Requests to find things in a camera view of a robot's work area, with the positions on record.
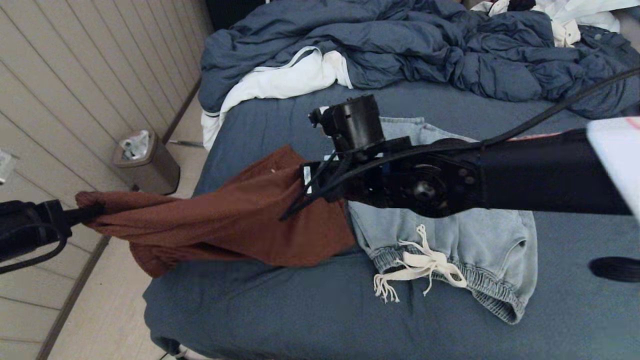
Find black furniture panel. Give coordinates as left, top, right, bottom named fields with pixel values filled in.
left=205, top=0, right=271, bottom=32

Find brown shorts with white print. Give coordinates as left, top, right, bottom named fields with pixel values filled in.
left=75, top=145, right=357, bottom=278

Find light blue denim shorts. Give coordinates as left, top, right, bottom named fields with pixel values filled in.
left=347, top=117, right=538, bottom=325

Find crumpled blue duvet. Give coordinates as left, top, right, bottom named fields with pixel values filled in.
left=197, top=0, right=640, bottom=121

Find clear plastic bag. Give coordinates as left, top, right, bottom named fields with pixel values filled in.
left=119, top=130, right=150, bottom=161

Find brown trash bin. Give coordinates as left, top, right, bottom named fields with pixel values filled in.
left=111, top=130, right=181, bottom=197

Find black cable loop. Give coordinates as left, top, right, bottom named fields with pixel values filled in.
left=589, top=256, right=640, bottom=283

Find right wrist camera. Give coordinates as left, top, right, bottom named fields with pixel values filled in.
left=308, top=94, right=386, bottom=153

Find white clothes pile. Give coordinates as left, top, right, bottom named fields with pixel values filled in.
left=470, top=0, right=640, bottom=48

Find dark blue denim garment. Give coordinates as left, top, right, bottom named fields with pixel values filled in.
left=577, top=25, right=640, bottom=83

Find bed with blue sheet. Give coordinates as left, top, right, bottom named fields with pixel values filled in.
left=142, top=80, right=640, bottom=360

